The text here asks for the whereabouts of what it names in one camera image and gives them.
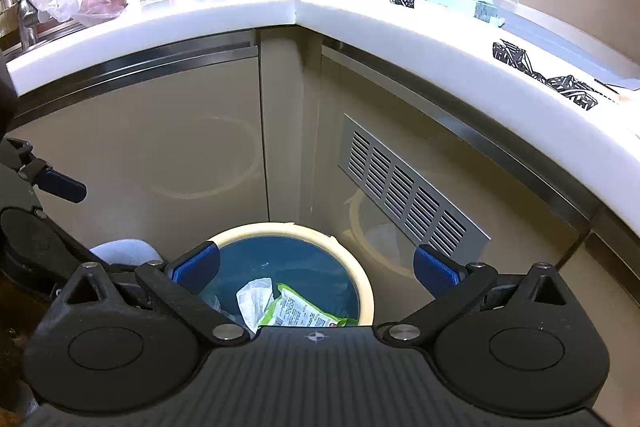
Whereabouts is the silver cabinet vent grille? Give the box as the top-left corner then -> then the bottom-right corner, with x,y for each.
338,116 -> 490,265

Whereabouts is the cream rim blue trash bin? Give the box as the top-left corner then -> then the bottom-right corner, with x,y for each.
196,222 -> 374,326

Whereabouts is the green snack packet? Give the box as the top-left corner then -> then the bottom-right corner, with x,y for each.
257,283 -> 358,329

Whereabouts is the white slipper foot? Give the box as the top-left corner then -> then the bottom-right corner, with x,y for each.
90,239 -> 163,267

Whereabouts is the white paper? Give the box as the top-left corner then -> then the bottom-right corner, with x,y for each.
236,277 -> 273,334

